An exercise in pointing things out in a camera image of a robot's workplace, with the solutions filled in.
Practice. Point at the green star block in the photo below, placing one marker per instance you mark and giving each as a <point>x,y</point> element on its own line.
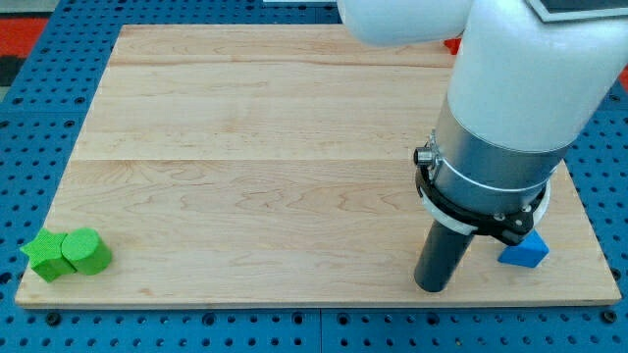
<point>45,255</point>

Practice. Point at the green cylinder block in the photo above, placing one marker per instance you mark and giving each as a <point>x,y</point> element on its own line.
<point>86,251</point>

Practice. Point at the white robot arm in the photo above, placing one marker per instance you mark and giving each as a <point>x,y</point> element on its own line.
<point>527,78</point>

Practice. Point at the blue triangle block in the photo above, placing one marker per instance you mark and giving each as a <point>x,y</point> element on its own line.
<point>529,253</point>

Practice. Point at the red block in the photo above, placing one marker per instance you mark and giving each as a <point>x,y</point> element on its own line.
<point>452,45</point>

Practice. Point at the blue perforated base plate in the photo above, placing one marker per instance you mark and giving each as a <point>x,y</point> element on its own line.
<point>60,51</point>

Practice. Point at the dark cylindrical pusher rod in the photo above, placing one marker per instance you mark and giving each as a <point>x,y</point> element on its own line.
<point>441,254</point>

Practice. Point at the wooden board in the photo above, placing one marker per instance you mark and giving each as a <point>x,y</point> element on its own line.
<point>270,166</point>

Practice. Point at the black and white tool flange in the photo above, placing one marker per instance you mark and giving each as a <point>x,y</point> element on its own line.
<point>510,229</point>

